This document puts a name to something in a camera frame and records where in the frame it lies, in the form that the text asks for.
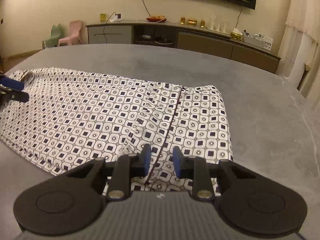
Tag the gold ornament set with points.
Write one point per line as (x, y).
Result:
(192, 22)

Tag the yellow cup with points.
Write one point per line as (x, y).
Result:
(102, 17)

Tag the white storage box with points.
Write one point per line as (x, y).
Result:
(259, 40)

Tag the green plastic child chair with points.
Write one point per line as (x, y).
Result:
(55, 35)

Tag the white lace curtain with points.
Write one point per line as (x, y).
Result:
(299, 49)

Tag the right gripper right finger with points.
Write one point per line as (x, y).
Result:
(197, 170)

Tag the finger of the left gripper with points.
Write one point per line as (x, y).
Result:
(11, 83)
(12, 94)

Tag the white patterned garment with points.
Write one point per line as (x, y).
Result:
(73, 117)

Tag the orange fruit plate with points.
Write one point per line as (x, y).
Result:
(156, 18)

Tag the long grey tv cabinet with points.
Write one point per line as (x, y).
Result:
(176, 35)

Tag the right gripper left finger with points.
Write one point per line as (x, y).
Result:
(123, 170)

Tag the white power adapter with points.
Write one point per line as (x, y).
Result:
(115, 17)

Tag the pink plastic child chair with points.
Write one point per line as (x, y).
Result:
(74, 37)

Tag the gold tissue box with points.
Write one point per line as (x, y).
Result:
(236, 35)

